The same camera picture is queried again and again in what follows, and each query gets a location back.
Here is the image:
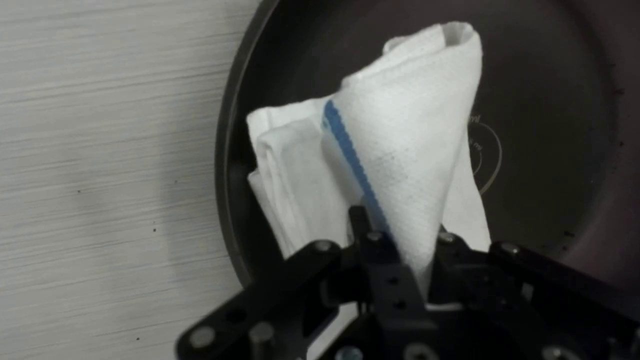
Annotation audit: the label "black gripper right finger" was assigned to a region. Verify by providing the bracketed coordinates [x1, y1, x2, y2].
[429, 227, 640, 360]

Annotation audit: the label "white dish cloth blue stripes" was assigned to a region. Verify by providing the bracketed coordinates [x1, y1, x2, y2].
[246, 21, 495, 282]

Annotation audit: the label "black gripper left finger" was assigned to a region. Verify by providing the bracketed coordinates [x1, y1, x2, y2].
[175, 204, 430, 360]

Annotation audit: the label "black frying pan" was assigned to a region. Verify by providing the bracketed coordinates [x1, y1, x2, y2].
[215, 0, 640, 302]

